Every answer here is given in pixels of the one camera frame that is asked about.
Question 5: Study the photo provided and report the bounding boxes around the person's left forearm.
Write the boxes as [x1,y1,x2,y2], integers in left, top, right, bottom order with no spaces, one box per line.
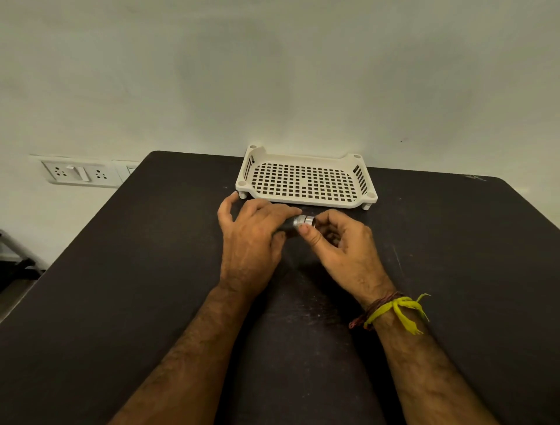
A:
[107,285,260,425]

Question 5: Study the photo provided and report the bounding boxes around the person's right forearm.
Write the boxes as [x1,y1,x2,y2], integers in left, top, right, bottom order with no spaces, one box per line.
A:
[362,302,500,425]

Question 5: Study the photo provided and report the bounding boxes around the red-brown thread wristband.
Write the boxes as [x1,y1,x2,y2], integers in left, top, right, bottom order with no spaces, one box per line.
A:
[349,291,406,330]

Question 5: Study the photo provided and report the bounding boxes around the black frame base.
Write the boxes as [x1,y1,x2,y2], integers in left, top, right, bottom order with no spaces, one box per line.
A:
[0,258,44,293]

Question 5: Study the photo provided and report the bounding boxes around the yellow thread wristband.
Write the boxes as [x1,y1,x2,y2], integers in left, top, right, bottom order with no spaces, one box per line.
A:
[364,293,431,336]

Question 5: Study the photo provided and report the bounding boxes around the white wall socket plate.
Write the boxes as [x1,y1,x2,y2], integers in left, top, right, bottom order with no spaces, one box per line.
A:
[41,160,123,188]

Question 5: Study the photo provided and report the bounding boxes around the person's right hand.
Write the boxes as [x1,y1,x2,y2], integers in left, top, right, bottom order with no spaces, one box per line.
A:
[297,209,396,308]

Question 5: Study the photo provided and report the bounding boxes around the small white switch plate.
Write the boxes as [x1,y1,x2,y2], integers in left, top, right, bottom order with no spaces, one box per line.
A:
[113,160,141,183]

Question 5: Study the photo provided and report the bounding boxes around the white perforated plastic tray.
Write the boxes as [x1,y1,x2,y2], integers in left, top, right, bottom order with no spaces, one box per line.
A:
[235,145,378,211]

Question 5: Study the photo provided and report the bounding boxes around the white metal frame bar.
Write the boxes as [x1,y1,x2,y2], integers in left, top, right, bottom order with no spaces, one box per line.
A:
[0,229,49,270]

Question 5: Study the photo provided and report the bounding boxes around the person's left hand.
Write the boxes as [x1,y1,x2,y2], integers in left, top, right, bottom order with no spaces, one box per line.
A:
[217,192,303,303]

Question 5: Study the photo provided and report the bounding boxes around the black flashlight with silver ring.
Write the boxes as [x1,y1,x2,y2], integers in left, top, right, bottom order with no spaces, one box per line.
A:
[275,215,316,238]

